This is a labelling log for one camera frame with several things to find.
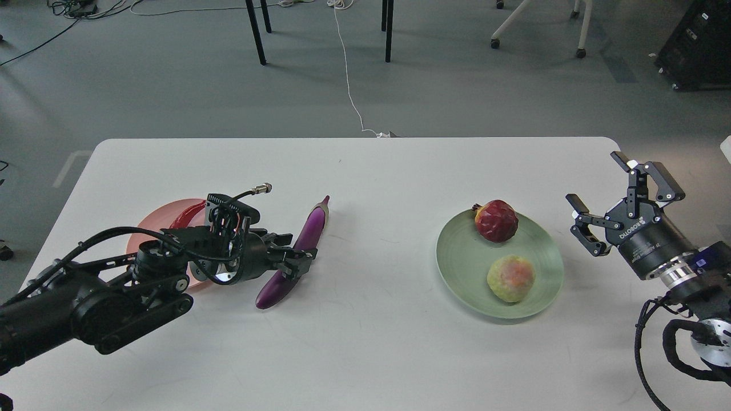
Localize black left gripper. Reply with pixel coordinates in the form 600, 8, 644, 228
220, 228, 318, 283

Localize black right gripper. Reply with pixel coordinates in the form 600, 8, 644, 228
565, 151, 697, 280

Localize purple eggplant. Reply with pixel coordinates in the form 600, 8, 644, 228
255, 195, 331, 309

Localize red chili pepper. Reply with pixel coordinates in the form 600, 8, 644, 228
168, 199, 206, 229

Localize red pomegranate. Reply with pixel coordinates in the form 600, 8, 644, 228
472, 199, 519, 244

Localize green pink peach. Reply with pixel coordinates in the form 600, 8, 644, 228
486, 255, 535, 303

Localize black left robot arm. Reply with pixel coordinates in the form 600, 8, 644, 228
2, 184, 330, 374

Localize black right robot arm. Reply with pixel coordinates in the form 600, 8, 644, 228
566, 151, 730, 410

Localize pink plate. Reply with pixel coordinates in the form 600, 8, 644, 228
126, 203, 207, 288

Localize green plate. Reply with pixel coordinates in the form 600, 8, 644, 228
436, 209, 565, 321

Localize white office chair base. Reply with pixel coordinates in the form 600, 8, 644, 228
490, 0, 593, 59

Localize black equipment case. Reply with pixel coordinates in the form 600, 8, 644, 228
654, 1, 730, 91

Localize black table legs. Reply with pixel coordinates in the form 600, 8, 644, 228
245, 0, 395, 66

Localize white cable on floor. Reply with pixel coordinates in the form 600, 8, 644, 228
327, 0, 390, 139

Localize black cables on floor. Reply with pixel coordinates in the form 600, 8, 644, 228
0, 0, 143, 67

